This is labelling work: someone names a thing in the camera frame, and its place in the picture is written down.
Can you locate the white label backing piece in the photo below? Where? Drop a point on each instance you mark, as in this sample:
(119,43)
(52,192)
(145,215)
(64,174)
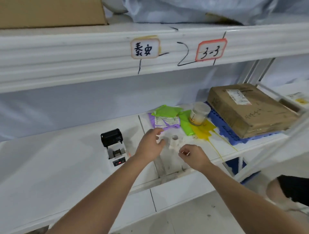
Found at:
(157,139)

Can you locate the purple and white packet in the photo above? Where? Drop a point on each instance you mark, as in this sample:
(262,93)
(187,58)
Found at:
(163,121)

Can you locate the blue plastic pallet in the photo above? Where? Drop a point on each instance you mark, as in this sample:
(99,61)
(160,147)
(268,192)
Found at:
(227,131)

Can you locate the person's right forearm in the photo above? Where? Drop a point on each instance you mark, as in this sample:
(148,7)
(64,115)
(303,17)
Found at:
(243,202)

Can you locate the person's left thumb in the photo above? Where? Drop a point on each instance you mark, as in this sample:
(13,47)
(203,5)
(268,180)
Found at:
(162,142)

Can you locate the white label roll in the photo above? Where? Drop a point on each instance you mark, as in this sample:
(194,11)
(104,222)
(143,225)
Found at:
(175,141)

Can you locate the large white plastic bag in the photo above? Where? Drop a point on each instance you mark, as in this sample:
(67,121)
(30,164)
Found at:
(193,10)

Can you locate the person's right hand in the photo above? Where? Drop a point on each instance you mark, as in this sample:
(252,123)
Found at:
(196,158)

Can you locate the person's leg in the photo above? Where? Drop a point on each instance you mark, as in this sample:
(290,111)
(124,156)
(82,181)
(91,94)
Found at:
(274,191)

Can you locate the person's right thumb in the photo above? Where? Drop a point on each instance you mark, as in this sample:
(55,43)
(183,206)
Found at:
(183,156)

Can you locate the person's left forearm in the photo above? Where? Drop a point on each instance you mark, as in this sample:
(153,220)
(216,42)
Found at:
(101,200)

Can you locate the red bordered shelf label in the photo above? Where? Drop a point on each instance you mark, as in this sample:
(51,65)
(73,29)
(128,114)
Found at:
(210,50)

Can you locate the plain cardboard box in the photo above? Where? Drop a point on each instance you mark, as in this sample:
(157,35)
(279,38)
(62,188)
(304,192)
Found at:
(48,13)

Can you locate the person's black shorts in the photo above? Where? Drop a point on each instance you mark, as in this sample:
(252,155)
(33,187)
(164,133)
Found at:
(295,189)

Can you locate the black and white label printer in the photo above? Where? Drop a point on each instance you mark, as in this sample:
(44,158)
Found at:
(113,147)

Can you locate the brown cardboard parcel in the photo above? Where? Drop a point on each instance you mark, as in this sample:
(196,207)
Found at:
(251,113)

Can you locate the flat green packet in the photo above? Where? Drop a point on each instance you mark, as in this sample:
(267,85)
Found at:
(167,111)

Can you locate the white parcel with yellow mark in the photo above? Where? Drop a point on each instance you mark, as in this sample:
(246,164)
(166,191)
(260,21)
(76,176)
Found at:
(298,97)

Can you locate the white metal shelf rack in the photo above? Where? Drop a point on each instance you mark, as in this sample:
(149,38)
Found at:
(72,55)

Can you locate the yellow bordered shelf label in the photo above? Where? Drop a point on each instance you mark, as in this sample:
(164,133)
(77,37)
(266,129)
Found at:
(144,47)

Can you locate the white shipping label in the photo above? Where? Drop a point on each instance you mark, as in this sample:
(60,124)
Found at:
(238,97)

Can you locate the long green packet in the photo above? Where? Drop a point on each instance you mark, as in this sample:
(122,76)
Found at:
(187,124)

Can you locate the clear plastic cup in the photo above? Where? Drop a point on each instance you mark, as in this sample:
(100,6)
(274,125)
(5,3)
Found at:
(199,113)

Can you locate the blue plastic crate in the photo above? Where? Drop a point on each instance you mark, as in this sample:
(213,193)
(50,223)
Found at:
(239,167)

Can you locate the person's left hand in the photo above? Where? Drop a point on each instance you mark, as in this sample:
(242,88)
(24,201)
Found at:
(147,147)

